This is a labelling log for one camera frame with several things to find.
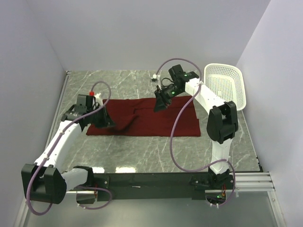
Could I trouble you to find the white plastic perforated basket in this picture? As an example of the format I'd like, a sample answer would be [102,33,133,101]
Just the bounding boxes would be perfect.
[204,63,247,111]

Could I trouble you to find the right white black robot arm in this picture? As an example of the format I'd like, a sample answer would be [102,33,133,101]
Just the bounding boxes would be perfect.
[154,65,238,189]

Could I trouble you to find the dark red t shirt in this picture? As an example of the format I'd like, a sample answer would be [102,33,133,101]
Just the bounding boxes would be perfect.
[86,96,191,137]

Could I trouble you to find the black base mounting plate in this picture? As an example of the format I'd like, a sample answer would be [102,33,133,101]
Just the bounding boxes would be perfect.
[75,171,232,204]

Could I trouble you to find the aluminium extrusion rail frame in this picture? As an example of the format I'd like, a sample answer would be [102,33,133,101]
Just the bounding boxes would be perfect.
[14,70,285,227]

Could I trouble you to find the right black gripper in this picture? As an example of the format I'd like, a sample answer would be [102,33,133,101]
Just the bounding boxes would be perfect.
[153,84,183,114]

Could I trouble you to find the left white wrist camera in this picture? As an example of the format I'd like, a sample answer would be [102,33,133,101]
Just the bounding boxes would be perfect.
[89,91,103,105]

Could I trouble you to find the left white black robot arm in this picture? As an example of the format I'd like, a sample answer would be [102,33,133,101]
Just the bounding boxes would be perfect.
[21,92,115,204]

